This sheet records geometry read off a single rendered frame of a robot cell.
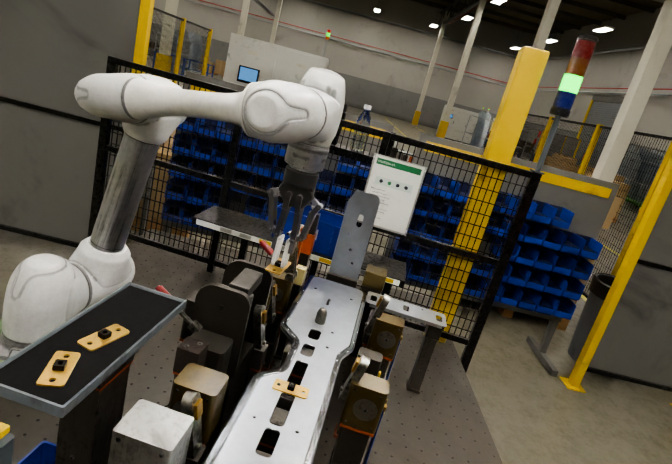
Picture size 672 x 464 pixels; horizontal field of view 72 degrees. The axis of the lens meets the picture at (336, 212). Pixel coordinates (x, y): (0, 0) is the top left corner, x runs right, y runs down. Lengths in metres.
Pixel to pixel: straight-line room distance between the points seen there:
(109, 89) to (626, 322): 3.60
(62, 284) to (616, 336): 3.54
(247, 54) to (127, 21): 4.80
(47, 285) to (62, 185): 2.21
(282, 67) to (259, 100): 7.10
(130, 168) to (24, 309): 0.46
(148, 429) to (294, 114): 0.56
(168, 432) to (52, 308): 0.74
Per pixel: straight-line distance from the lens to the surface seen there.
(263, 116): 0.78
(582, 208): 3.83
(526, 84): 2.00
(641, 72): 5.87
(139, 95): 1.19
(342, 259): 1.76
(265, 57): 7.93
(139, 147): 1.42
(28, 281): 1.48
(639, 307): 3.97
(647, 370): 4.27
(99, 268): 1.57
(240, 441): 1.01
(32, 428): 1.47
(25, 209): 3.84
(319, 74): 0.96
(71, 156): 3.56
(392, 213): 1.97
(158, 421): 0.86
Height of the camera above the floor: 1.69
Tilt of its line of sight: 15 degrees down
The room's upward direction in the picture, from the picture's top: 15 degrees clockwise
